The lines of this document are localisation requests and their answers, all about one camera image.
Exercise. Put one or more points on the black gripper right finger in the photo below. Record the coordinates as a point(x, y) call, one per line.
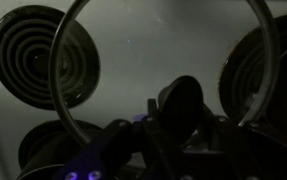
point(243, 150)

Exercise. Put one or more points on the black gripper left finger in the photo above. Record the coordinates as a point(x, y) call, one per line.
point(113, 150)

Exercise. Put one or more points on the black cooking pot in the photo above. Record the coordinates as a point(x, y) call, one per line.
point(56, 156)

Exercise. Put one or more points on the coil burner under pot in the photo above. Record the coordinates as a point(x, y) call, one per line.
point(49, 128)

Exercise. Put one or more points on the white electric stove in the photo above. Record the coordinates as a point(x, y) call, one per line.
point(143, 50)

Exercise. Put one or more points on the coil burner under small pan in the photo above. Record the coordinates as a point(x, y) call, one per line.
point(236, 66)

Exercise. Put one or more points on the bare black coil burner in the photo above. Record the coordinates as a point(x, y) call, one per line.
point(23, 50)

